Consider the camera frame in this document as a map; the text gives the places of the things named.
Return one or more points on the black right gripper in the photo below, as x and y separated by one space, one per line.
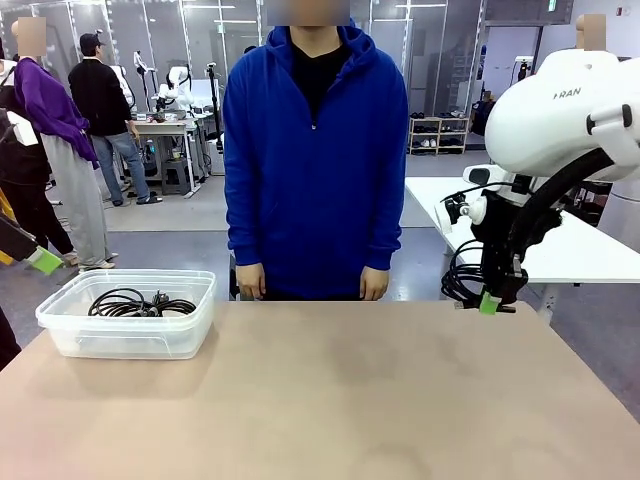
500 225

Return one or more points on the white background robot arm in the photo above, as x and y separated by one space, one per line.
176 82

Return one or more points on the blue-sleeved left forearm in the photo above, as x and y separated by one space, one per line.
382 235

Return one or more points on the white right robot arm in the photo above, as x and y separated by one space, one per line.
540 125

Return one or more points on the blue-sleeved right forearm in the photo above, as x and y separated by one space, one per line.
245 235

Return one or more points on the person's left hand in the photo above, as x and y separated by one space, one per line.
375 282

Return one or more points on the person's right hand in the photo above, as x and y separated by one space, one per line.
250 282

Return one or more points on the yellow bag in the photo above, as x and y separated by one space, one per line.
5 205

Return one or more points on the large white table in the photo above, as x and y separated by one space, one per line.
575 260

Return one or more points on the black bulky object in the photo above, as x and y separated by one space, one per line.
6 340

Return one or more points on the person in black outfit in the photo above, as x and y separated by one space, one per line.
20 175

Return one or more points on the clear plastic storage container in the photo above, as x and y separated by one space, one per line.
125 342

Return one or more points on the small dark stool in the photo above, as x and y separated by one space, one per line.
176 175

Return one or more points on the person in black jacket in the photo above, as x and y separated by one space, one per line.
95 100

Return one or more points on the wooden shoe rack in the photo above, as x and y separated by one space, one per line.
440 131

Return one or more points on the black bags pile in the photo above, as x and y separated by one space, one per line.
482 120

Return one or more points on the white desk with equipment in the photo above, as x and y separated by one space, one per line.
165 127

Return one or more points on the grey plastic stool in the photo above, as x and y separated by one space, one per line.
233 280

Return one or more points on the person in blue hoodie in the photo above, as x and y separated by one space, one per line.
315 175

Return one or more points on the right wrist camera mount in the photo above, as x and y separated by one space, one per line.
455 210

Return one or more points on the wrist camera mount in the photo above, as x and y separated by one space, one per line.
455 210
22 130

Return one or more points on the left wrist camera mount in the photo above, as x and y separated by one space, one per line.
22 130

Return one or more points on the black camera stand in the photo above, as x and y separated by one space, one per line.
215 105

